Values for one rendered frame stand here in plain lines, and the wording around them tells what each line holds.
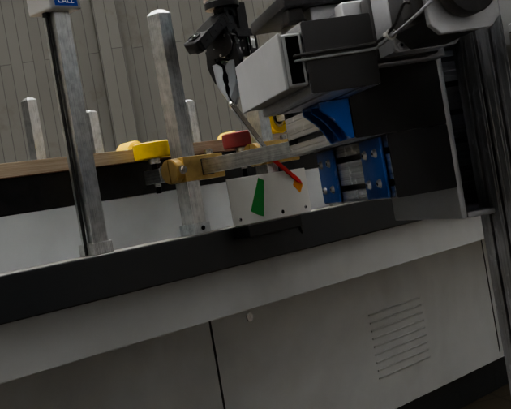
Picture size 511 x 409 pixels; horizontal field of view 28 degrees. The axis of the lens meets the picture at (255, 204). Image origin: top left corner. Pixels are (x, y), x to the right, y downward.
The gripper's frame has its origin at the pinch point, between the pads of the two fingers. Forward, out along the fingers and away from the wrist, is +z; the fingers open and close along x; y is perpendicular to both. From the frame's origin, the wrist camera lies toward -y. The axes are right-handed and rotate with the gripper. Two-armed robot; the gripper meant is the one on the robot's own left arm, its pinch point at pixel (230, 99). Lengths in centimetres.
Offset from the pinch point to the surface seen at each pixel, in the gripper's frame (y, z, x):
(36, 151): 35, -4, 115
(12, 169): -37.8, 7.1, 24.9
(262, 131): 14.8, 6.9, 6.0
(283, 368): 32, 64, 28
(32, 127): 35, -11, 115
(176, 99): -9.4, -1.5, 6.0
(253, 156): -6.2, 12.6, -9.0
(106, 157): -14.1, 7.2, 24.9
